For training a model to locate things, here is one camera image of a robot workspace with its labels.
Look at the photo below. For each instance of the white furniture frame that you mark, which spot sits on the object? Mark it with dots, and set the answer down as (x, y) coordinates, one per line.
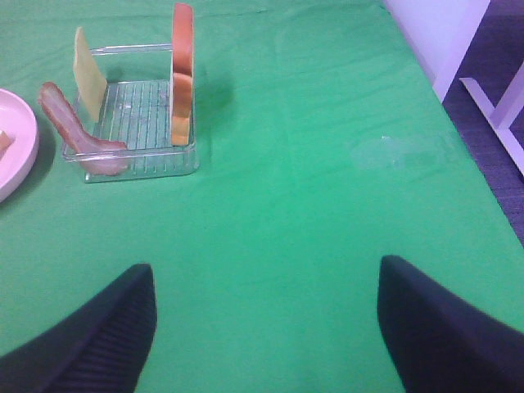
(477, 45)

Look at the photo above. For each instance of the bread slice from box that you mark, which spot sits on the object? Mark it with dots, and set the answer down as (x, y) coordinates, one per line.
(5, 141)
(182, 73)

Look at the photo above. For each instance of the pink round plate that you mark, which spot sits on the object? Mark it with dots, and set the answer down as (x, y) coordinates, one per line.
(19, 124)

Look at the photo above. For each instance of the bacon strip from box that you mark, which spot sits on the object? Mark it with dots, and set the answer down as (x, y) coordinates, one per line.
(67, 123)

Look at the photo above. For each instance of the green tablecloth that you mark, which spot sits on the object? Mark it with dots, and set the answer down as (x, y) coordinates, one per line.
(322, 148)

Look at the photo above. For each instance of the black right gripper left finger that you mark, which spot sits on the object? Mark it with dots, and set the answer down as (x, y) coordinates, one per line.
(101, 347)

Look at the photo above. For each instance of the yellow cheese slice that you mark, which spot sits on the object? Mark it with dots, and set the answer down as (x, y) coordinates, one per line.
(90, 81)

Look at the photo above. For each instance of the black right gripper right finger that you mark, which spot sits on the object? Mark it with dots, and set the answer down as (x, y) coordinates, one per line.
(440, 343)

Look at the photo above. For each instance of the clear plastic box right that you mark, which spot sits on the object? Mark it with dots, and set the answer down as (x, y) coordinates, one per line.
(135, 110)

